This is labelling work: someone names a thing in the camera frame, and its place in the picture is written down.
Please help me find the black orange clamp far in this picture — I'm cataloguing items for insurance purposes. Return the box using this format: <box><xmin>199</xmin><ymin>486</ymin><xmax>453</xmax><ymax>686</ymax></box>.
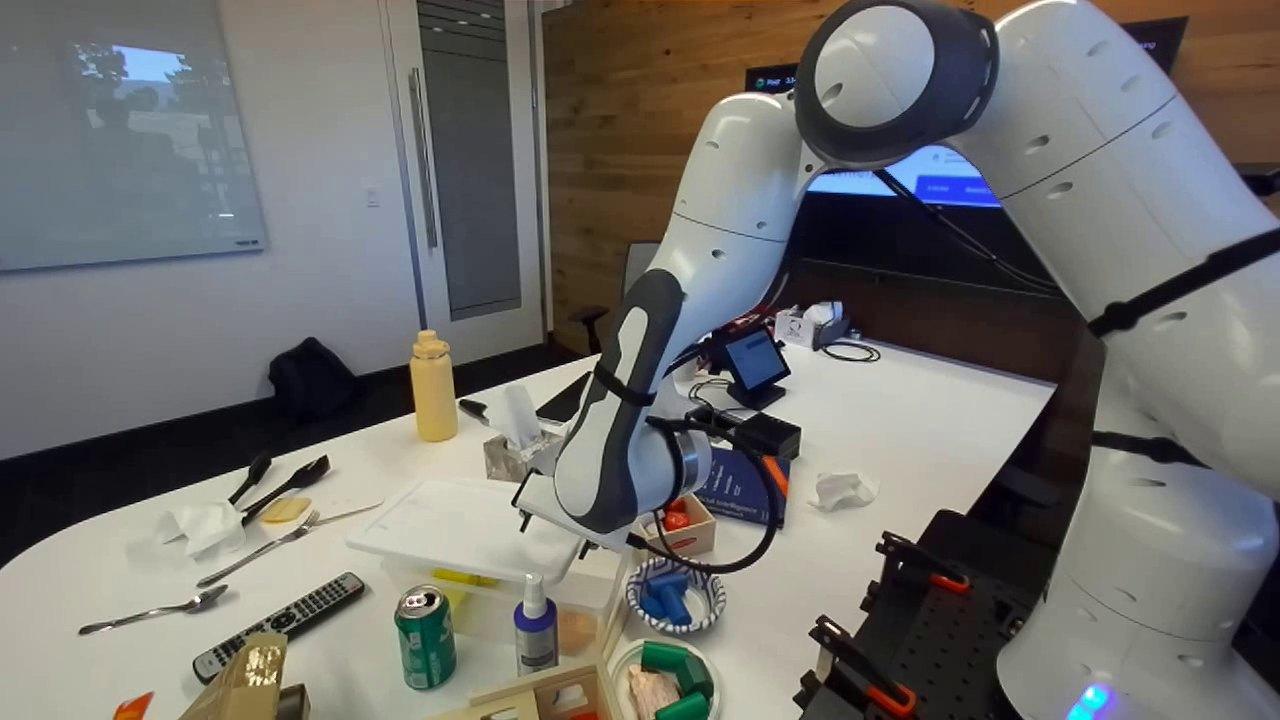
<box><xmin>875</xmin><ymin>533</ymin><xmax>971</xmax><ymax>596</ymax></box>

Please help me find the blue patterned paper plate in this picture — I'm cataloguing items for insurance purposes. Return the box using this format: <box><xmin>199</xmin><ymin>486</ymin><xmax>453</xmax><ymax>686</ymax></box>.
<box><xmin>627</xmin><ymin>562</ymin><xmax>730</xmax><ymax>638</ymax></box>

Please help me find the black orange clamp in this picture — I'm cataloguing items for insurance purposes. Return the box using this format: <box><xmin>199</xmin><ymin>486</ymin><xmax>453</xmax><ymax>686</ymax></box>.
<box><xmin>811</xmin><ymin>616</ymin><xmax>919</xmax><ymax>720</ymax></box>
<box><xmin>875</xmin><ymin>533</ymin><xmax>971</xmax><ymax>596</ymax></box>

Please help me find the crumpled white tissue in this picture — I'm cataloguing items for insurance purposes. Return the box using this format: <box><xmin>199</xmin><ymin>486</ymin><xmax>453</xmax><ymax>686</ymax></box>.
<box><xmin>811</xmin><ymin>474</ymin><xmax>875</xmax><ymax>514</ymax></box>

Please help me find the black orange clamp near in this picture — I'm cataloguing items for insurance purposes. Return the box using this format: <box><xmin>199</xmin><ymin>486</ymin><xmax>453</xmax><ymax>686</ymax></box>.
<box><xmin>811</xmin><ymin>616</ymin><xmax>919</xmax><ymax>720</ymax></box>

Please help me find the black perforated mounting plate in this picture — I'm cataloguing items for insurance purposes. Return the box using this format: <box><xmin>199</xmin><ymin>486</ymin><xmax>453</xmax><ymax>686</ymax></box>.
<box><xmin>792</xmin><ymin>514</ymin><xmax>1051</xmax><ymax>720</ymax></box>

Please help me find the wooden shape sorter box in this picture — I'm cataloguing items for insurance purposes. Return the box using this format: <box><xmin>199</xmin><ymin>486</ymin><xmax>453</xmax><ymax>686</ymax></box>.
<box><xmin>446</xmin><ymin>665</ymin><xmax>622</xmax><ymax>720</ymax></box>

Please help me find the metal fork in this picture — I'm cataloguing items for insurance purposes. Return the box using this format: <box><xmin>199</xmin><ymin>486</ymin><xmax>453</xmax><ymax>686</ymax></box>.
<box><xmin>78</xmin><ymin>585</ymin><xmax>227</xmax><ymax>638</ymax></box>

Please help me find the black remote control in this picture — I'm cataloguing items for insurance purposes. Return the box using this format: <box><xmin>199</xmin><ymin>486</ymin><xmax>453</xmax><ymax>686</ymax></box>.
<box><xmin>192</xmin><ymin>574</ymin><xmax>368</xmax><ymax>686</ymax></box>

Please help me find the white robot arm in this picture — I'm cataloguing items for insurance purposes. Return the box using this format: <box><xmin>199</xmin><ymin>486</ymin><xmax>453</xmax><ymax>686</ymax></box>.
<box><xmin>553</xmin><ymin>0</ymin><xmax>1280</xmax><ymax>720</ymax></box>

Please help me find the white lunchbox container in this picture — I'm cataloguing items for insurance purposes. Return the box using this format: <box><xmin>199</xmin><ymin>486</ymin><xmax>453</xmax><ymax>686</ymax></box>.
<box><xmin>388</xmin><ymin>556</ymin><xmax>626</xmax><ymax>661</ymax></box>

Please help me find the wooden brush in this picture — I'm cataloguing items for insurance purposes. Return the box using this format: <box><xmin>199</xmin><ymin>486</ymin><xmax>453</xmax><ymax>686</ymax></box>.
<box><xmin>182</xmin><ymin>634</ymin><xmax>312</xmax><ymax>720</ymax></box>

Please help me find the metal knife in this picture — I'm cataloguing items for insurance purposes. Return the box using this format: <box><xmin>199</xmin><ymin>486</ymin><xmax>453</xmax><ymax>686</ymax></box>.
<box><xmin>197</xmin><ymin>505</ymin><xmax>379</xmax><ymax>589</ymax></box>

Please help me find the small sanitizer spray bottle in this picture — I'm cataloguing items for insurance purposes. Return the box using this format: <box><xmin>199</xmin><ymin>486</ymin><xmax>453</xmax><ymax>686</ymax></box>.
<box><xmin>513</xmin><ymin>578</ymin><xmax>559</xmax><ymax>672</ymax></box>

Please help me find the black spoon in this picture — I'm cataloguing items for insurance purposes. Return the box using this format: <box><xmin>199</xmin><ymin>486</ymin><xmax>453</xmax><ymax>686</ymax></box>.
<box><xmin>239</xmin><ymin>458</ymin><xmax>331</xmax><ymax>523</ymax></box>

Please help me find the wooden box with red items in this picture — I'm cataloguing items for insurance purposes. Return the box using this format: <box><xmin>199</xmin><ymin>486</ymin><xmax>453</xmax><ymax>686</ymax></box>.
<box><xmin>655</xmin><ymin>498</ymin><xmax>718</xmax><ymax>556</ymax></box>

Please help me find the black spatula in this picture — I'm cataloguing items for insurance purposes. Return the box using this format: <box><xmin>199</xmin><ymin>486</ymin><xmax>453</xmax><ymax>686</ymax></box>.
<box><xmin>227</xmin><ymin>458</ymin><xmax>273</xmax><ymax>505</ymax></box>

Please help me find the green soda can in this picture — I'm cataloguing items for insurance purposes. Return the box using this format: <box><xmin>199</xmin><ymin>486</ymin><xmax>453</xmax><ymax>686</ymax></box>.
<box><xmin>396</xmin><ymin>589</ymin><xmax>458</xmax><ymax>693</ymax></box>

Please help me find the tan squeeze bottle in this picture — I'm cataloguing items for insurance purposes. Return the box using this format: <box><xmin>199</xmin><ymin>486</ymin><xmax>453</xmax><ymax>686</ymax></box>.
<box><xmin>407</xmin><ymin>330</ymin><xmax>458</xmax><ymax>444</ymax></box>

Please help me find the black tablet screen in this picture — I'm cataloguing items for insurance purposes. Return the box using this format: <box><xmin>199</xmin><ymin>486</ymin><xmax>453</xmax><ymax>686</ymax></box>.
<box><xmin>724</xmin><ymin>330</ymin><xmax>788</xmax><ymax>410</ymax></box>

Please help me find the wall whiteboard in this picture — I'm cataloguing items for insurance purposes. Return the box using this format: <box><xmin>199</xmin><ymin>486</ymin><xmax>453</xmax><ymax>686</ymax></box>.
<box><xmin>0</xmin><ymin>0</ymin><xmax>267</xmax><ymax>273</ymax></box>

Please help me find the wall monitor screen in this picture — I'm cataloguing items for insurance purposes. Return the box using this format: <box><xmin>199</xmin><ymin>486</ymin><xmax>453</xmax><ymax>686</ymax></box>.
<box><xmin>746</xmin><ymin>62</ymin><xmax>1007</xmax><ymax>218</ymax></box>

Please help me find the white plate with green blocks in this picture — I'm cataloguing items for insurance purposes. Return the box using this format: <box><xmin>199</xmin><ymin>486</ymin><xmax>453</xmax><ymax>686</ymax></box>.
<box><xmin>608</xmin><ymin>638</ymin><xmax>724</xmax><ymax>720</ymax></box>

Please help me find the white tissue box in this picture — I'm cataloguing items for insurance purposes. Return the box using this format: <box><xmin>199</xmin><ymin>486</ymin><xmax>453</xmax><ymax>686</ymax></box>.
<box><xmin>485</xmin><ymin>384</ymin><xmax>559</xmax><ymax>482</ymax></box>

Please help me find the black backpack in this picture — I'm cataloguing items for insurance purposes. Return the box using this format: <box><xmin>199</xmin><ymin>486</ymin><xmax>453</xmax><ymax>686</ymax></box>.
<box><xmin>267</xmin><ymin>338</ymin><xmax>362</xmax><ymax>422</ymax></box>

